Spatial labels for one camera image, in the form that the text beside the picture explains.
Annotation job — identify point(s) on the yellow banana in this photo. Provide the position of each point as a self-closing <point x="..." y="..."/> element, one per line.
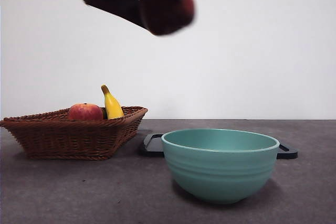
<point x="112" y="106"/>

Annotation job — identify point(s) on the teal ribbed bowl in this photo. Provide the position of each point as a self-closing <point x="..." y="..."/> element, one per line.
<point x="220" y="176"/>

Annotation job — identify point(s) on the dark red plum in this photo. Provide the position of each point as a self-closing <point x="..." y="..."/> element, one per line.
<point x="168" y="15"/>

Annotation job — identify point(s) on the brown wicker basket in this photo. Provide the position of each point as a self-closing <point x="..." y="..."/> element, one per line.
<point x="65" y="140"/>

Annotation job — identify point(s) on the dark rectangular tray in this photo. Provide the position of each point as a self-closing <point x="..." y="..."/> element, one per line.
<point x="152" y="148"/>

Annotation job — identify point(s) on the red orange peach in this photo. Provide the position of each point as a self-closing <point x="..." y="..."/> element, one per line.
<point x="85" y="112"/>

